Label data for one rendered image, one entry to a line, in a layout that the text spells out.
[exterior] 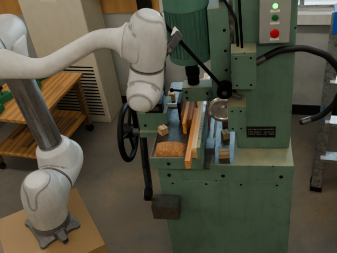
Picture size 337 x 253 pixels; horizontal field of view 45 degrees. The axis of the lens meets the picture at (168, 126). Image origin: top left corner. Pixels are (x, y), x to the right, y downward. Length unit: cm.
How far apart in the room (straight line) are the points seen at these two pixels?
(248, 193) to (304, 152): 127
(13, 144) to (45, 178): 171
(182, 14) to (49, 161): 79
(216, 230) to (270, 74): 83
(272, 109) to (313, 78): 159
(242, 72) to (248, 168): 44
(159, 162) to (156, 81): 55
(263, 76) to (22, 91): 90
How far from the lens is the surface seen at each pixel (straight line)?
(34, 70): 133
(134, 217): 269
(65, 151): 175
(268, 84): 164
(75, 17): 316
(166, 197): 189
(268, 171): 177
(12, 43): 152
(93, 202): 286
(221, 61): 164
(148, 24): 112
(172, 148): 166
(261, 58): 153
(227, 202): 190
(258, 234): 206
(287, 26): 147
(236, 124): 163
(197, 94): 176
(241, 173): 177
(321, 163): 267
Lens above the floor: 196
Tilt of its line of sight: 36 degrees down
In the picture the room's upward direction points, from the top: 9 degrees counter-clockwise
